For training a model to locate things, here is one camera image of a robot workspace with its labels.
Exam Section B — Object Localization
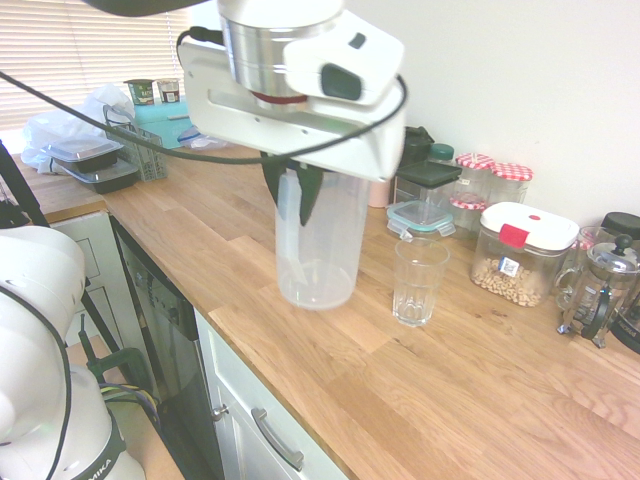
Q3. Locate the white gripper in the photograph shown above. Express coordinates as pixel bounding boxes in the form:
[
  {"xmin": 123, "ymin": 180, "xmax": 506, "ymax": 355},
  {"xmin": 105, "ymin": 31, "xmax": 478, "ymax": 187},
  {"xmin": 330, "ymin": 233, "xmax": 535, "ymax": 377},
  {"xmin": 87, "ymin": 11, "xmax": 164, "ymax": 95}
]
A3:
[{"xmin": 178, "ymin": 39, "xmax": 408, "ymax": 227}]

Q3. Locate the translucent plastic pitcher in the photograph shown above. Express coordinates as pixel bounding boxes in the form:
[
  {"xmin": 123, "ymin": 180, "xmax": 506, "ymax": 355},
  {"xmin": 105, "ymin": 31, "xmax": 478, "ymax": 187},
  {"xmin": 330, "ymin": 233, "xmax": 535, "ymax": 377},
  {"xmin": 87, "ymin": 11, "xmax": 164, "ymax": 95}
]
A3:
[{"xmin": 274, "ymin": 166, "xmax": 373, "ymax": 313}]

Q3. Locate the pink bottle with black lid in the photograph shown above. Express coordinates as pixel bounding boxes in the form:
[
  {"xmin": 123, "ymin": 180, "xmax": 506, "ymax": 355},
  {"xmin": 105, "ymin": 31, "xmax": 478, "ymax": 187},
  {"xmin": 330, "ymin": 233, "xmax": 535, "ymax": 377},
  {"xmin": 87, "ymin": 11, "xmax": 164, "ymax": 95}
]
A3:
[{"xmin": 368, "ymin": 179, "xmax": 393, "ymax": 209}]

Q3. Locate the clear zip bag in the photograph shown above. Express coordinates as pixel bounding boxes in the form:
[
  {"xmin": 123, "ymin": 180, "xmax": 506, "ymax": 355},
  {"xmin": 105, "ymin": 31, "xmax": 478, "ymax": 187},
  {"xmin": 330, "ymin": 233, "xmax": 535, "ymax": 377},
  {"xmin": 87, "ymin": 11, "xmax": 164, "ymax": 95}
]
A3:
[{"xmin": 176, "ymin": 124, "xmax": 229, "ymax": 152}]

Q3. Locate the black shaker bottle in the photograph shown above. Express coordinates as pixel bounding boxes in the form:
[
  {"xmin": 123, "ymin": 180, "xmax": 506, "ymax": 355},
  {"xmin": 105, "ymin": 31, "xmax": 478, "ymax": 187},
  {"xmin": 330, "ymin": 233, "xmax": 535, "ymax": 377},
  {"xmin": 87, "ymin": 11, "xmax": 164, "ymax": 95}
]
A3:
[{"xmin": 401, "ymin": 125, "xmax": 435, "ymax": 169}]

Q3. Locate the glass container with teal lid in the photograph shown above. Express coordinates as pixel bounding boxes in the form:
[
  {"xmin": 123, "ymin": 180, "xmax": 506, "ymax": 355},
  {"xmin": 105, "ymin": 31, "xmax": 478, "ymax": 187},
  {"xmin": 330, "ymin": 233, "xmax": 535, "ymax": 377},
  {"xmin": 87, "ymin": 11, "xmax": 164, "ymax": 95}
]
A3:
[{"xmin": 385, "ymin": 199, "xmax": 458, "ymax": 241}]

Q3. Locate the square canister with black lid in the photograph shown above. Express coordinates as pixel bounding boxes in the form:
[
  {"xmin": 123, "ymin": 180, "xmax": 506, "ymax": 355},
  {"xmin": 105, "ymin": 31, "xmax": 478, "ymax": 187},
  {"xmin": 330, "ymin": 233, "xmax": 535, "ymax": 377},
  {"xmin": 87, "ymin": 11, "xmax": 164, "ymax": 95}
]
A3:
[{"xmin": 391, "ymin": 160, "xmax": 464, "ymax": 212}]

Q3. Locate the grey cutlery basket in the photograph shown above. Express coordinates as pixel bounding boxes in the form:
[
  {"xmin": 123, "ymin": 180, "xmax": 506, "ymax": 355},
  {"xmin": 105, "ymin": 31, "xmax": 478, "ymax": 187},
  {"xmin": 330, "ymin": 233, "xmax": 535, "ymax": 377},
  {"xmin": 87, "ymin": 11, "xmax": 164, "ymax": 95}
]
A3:
[{"xmin": 102, "ymin": 104, "xmax": 170, "ymax": 183}]

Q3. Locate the teal bread box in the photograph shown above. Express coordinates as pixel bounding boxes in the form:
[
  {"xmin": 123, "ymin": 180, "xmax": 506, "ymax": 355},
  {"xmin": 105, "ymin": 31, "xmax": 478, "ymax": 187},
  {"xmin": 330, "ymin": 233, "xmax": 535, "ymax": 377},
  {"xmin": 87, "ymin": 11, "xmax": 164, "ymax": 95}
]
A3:
[{"xmin": 133, "ymin": 96, "xmax": 192, "ymax": 152}]

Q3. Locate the brown yogurt cup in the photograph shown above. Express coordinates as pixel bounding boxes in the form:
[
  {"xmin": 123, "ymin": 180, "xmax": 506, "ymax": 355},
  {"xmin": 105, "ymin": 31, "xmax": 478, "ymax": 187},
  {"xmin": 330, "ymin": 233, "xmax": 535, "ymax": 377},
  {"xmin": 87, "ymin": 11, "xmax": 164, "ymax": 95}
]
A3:
[{"xmin": 155, "ymin": 78, "xmax": 183, "ymax": 105}]

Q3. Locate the jar with green lid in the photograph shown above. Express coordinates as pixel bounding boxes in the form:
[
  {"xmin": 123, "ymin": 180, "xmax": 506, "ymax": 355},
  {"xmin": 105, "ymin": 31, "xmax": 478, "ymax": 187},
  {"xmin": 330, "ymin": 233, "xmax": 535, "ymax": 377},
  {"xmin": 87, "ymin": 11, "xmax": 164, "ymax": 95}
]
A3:
[{"xmin": 428, "ymin": 142, "xmax": 458, "ymax": 169}]

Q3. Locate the clear drinking glass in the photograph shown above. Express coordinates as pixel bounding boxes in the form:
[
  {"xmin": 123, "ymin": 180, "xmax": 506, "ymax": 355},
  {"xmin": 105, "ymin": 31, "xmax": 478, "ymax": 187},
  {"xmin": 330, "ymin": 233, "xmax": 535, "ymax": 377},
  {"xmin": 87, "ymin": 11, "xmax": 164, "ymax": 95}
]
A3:
[{"xmin": 391, "ymin": 236, "xmax": 452, "ymax": 329}]

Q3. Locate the green yogurt cup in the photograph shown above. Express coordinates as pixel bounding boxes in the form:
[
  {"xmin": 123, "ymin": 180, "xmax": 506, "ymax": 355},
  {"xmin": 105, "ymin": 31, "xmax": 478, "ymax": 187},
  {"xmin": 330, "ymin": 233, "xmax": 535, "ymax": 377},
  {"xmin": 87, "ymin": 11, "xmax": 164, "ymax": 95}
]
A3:
[{"xmin": 124, "ymin": 78, "xmax": 155, "ymax": 108}]

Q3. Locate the black food container clear lid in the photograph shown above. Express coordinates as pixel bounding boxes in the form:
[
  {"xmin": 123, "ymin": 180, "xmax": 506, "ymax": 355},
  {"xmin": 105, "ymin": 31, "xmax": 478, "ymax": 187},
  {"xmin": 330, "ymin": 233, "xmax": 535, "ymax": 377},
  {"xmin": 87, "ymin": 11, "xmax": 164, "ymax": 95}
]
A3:
[
  {"xmin": 40, "ymin": 134, "xmax": 124, "ymax": 175},
  {"xmin": 58, "ymin": 159, "xmax": 142, "ymax": 196}
]

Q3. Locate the white drawer cabinet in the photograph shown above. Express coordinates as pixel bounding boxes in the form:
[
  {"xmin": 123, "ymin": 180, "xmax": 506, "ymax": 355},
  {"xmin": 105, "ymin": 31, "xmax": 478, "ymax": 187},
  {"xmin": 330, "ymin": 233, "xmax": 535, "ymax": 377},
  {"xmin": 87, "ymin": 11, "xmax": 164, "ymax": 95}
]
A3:
[{"xmin": 193, "ymin": 309, "xmax": 352, "ymax": 480}]

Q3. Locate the black dishwasher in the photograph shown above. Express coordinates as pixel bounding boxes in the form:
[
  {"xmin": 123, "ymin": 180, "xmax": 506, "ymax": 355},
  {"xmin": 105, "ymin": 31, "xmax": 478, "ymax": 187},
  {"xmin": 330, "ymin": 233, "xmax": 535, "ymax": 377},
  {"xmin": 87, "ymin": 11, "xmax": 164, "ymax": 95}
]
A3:
[{"xmin": 110, "ymin": 214, "xmax": 224, "ymax": 480}]

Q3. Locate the green clamp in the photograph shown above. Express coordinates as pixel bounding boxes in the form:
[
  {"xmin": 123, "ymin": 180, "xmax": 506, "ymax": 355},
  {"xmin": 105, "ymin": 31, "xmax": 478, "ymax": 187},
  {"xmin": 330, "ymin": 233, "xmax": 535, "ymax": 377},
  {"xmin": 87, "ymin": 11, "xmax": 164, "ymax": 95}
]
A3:
[{"xmin": 79, "ymin": 314, "xmax": 162, "ymax": 397}]

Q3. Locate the cereal container with white lid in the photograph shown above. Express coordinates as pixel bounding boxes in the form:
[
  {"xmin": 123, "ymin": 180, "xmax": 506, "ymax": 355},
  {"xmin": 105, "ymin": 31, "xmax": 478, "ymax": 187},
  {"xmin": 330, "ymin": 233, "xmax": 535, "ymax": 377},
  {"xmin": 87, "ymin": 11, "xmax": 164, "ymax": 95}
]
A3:
[{"xmin": 469, "ymin": 201, "xmax": 582, "ymax": 309}]

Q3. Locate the white plastic bag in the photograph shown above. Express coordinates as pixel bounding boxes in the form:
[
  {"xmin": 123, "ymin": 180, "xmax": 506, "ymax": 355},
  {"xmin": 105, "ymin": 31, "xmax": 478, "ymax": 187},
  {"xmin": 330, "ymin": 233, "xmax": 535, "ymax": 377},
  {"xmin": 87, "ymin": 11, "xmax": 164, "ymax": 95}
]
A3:
[{"xmin": 20, "ymin": 84, "xmax": 137, "ymax": 174}]

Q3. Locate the beige window blind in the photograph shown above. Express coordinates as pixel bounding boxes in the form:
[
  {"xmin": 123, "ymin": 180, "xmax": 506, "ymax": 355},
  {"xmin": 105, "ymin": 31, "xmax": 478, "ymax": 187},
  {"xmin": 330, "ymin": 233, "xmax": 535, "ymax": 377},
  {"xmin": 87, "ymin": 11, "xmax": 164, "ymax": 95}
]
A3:
[{"xmin": 0, "ymin": 0, "xmax": 194, "ymax": 134}]

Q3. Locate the clear glass mug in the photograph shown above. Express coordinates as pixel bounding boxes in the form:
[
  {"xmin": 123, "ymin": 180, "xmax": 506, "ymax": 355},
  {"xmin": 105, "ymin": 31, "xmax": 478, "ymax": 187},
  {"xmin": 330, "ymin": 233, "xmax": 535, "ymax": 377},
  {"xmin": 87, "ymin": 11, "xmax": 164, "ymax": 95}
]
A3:
[{"xmin": 553, "ymin": 225, "xmax": 609, "ymax": 312}]

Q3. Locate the glass French press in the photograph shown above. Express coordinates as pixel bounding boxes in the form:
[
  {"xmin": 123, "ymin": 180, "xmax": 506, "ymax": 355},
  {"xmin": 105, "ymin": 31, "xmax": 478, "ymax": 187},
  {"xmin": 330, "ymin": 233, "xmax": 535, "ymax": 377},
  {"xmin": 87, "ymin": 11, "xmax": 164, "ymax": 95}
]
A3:
[{"xmin": 555, "ymin": 234, "xmax": 640, "ymax": 349}]

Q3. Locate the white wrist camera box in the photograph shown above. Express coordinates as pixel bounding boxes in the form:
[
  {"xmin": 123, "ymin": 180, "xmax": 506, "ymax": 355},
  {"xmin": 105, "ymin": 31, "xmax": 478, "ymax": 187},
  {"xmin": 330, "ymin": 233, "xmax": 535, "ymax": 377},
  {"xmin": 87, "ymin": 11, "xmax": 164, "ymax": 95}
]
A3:
[{"xmin": 282, "ymin": 9, "xmax": 406, "ymax": 108}]

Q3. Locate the metal drawer handle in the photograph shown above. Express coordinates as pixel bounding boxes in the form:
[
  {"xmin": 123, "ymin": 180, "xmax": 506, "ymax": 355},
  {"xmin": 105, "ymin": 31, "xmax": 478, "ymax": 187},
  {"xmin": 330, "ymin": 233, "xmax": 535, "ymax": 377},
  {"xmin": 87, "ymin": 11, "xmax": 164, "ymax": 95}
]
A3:
[{"xmin": 250, "ymin": 406, "xmax": 306, "ymax": 472}]

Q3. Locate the coloured wire bundle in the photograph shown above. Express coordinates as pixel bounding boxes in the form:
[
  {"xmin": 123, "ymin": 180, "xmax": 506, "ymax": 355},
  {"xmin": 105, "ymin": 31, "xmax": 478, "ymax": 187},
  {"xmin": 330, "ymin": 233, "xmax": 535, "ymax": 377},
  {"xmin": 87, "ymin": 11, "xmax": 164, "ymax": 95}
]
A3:
[{"xmin": 99, "ymin": 381, "xmax": 164, "ymax": 427}]

